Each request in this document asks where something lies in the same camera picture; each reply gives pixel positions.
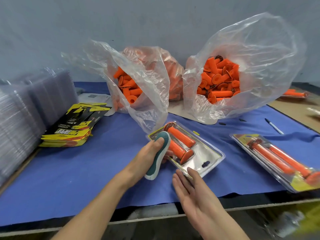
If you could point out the person's left hand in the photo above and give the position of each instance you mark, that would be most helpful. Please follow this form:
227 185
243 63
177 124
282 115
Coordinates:
137 165

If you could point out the person's right hand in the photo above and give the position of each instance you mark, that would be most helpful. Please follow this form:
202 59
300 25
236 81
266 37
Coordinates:
200 205

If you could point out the teal hand stapler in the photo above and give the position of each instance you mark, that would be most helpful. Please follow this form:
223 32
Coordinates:
160 147

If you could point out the yellow black backing card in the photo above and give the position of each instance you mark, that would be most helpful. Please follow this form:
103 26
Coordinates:
205 151

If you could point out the stack of clear blister shells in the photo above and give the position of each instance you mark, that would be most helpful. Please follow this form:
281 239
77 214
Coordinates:
25 117

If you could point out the person's left forearm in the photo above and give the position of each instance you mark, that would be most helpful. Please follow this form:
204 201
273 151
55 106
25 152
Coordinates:
90 215

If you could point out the sealed yellow card package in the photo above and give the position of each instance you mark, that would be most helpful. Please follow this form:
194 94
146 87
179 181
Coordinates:
280 160

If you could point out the small yellow scrap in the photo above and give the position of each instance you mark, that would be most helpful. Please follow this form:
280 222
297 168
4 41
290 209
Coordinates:
196 133

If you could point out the stack of yellow black cards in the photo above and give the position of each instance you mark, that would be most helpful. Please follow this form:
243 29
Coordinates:
75 125

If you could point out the white printed paper sheet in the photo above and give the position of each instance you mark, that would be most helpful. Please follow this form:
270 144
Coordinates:
95 97

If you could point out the white marker pen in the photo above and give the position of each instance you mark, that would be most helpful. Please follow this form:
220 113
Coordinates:
274 126

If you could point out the yellow plastic crate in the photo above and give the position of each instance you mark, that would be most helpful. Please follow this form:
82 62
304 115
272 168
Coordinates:
310 217

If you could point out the large clear plastic bag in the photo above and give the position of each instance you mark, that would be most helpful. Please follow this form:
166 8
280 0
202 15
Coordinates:
270 52

